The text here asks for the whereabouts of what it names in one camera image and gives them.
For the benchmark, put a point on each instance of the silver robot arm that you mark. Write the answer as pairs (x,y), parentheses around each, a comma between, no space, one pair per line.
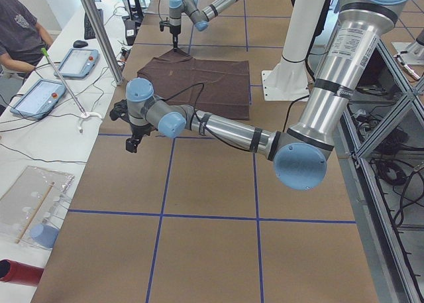
(300,154)
(199,17)

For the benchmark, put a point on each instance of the wooden stick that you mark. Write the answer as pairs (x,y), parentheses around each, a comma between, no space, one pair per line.
(34,212)

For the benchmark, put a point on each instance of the black keyboard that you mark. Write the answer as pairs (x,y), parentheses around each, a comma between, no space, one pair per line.
(89,32)

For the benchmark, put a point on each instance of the blue plastic cup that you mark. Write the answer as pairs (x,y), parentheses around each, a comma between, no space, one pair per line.
(44,235)

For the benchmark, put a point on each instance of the blue teach pendant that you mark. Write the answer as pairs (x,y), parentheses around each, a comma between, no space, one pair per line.
(39,100)
(78,63)

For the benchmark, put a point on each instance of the dark brown t-shirt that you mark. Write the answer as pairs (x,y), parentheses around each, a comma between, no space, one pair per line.
(217,86)

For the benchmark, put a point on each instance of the seated person grey shirt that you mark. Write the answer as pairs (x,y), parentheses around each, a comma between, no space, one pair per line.
(22,38)

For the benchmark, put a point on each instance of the red cylinder tube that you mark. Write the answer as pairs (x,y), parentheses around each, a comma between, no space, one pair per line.
(20,273)

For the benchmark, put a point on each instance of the white camera mast base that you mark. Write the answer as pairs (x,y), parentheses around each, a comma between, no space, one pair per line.
(288,80)

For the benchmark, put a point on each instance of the clear plastic bag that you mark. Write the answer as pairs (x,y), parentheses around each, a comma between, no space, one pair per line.
(20,199)

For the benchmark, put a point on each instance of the near blue teach pendant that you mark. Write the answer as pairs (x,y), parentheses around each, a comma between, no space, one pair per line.
(39,100)

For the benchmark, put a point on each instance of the black power adapter box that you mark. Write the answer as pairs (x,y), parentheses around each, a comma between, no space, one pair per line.
(130,31)

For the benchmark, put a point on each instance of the aluminium frame post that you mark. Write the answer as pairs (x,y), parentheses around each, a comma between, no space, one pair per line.
(103,40)

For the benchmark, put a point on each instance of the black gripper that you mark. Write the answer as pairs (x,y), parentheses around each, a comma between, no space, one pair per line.
(174,29)
(137,130)

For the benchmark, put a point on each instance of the black computer mouse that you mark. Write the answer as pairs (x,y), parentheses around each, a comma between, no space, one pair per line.
(80,44)

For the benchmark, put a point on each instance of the far blue teach pendant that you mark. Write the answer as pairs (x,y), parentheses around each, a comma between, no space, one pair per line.
(78,63)

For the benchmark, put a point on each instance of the metal reacher stick green tip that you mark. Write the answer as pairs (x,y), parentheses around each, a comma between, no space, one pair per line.
(84,114)

